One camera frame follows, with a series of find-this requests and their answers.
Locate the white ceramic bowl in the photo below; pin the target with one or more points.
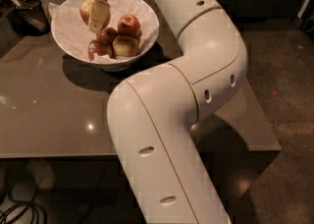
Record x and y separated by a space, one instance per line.
65 38

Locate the large red-yellow apple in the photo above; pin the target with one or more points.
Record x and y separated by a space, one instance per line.
84 11

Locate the black mesh basket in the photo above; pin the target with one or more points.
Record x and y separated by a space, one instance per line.
29 19

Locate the red apple at back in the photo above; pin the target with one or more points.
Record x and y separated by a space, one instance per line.
129 24

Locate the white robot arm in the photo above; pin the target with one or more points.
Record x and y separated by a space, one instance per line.
150 114

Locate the white crumpled paper liner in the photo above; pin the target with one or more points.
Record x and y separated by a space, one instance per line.
68 31

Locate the red apple underneath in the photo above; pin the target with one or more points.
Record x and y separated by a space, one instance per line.
107 34

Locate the red apple with sticker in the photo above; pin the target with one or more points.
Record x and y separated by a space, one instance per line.
99 48

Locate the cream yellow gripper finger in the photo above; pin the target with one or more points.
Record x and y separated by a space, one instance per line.
99 15

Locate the yellow-red apple front right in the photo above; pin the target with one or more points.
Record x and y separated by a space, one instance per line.
125 46

